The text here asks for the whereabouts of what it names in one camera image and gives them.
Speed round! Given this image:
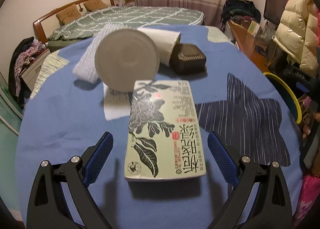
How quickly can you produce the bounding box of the black television screen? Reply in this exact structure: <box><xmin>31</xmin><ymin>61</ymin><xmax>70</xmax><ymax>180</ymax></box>
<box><xmin>263</xmin><ymin>0</ymin><xmax>288</xmax><ymax>25</ymax></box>

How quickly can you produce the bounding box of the wooden desk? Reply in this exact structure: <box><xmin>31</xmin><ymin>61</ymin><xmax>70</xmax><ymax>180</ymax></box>
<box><xmin>226</xmin><ymin>20</ymin><xmax>270</xmax><ymax>72</ymax></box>

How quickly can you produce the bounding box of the cream puffer jacket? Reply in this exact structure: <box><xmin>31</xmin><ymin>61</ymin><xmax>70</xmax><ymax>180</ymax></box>
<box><xmin>273</xmin><ymin>0</ymin><xmax>319</xmax><ymax>77</ymax></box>

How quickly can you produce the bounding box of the brown pillow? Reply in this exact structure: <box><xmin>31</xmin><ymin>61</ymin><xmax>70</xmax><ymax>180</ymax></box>
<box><xmin>56</xmin><ymin>4</ymin><xmax>82</xmax><ymax>25</ymax></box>
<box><xmin>83</xmin><ymin>0</ymin><xmax>108</xmax><ymax>12</ymax></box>

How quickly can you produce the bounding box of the left brown pillow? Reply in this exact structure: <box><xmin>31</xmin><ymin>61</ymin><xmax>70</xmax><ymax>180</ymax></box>
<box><xmin>56</xmin><ymin>4</ymin><xmax>82</xmax><ymax>25</ymax></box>

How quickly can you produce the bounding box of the white bedside cabinet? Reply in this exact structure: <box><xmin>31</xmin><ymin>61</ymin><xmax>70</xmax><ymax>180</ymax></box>
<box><xmin>22</xmin><ymin>48</ymin><xmax>50</xmax><ymax>91</ymax></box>

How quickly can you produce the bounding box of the white paper cup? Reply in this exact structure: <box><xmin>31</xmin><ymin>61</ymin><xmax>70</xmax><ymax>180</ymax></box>
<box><xmin>137</xmin><ymin>27</ymin><xmax>181</xmax><ymax>66</ymax></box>

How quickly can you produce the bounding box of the green sliding wardrobe door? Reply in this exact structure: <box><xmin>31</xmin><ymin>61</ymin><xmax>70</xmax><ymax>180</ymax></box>
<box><xmin>1</xmin><ymin>77</ymin><xmax>21</xmax><ymax>212</ymax></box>

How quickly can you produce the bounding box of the dark clothes pile on desk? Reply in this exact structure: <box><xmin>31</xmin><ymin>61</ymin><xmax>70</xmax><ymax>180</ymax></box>
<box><xmin>221</xmin><ymin>0</ymin><xmax>261</xmax><ymax>24</ymax></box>

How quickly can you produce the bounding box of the clothes pile on cabinet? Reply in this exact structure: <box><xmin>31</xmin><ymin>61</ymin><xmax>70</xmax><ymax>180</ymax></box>
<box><xmin>8</xmin><ymin>37</ymin><xmax>43</xmax><ymax>106</ymax></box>

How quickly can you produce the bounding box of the yellow rimmed trash bin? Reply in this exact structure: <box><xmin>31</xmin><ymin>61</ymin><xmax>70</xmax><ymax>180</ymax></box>
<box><xmin>263</xmin><ymin>72</ymin><xmax>302</xmax><ymax>124</ymax></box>

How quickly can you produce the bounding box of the black plastic food container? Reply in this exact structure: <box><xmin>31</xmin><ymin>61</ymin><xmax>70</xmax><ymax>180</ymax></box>
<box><xmin>169</xmin><ymin>43</ymin><xmax>207</xmax><ymax>76</ymax></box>

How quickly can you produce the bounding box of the green tea carton box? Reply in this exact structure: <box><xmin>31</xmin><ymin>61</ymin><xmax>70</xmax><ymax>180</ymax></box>
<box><xmin>124</xmin><ymin>80</ymin><xmax>206</xmax><ymax>182</ymax></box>

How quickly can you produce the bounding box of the white round paper bowl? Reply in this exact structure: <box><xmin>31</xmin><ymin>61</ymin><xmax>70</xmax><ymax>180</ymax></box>
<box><xmin>95</xmin><ymin>29</ymin><xmax>159</xmax><ymax>92</ymax></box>

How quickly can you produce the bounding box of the green checked quilt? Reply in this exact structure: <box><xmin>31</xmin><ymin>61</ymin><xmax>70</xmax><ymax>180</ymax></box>
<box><xmin>48</xmin><ymin>7</ymin><xmax>205</xmax><ymax>41</ymax></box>

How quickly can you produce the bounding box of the wooden bed with headboard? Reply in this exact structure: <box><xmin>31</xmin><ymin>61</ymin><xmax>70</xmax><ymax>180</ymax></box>
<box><xmin>33</xmin><ymin>0</ymin><xmax>204</xmax><ymax>43</ymax></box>

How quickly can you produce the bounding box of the blue patterned table cloth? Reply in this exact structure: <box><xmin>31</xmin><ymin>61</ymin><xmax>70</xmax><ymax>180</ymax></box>
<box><xmin>16</xmin><ymin>25</ymin><xmax>302</xmax><ymax>228</ymax></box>

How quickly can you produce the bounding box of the right brown pillow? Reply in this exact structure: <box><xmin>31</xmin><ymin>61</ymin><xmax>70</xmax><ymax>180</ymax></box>
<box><xmin>83</xmin><ymin>0</ymin><xmax>108</xmax><ymax>12</ymax></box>

